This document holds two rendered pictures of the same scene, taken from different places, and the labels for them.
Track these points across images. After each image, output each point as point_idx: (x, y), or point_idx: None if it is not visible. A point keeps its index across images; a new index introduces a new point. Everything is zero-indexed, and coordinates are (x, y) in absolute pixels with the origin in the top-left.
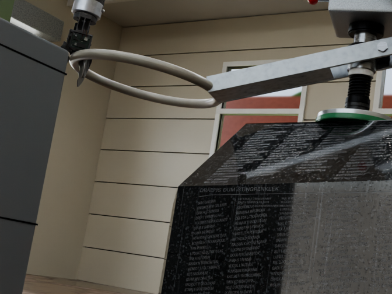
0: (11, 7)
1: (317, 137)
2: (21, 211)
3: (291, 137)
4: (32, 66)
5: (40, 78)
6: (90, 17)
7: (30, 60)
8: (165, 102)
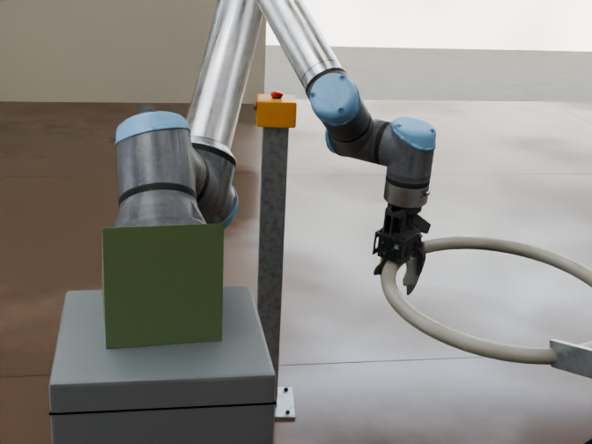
0: (219, 300)
1: None
2: None
3: None
4: (216, 414)
5: (233, 422)
6: (399, 216)
7: (210, 409)
8: (580, 279)
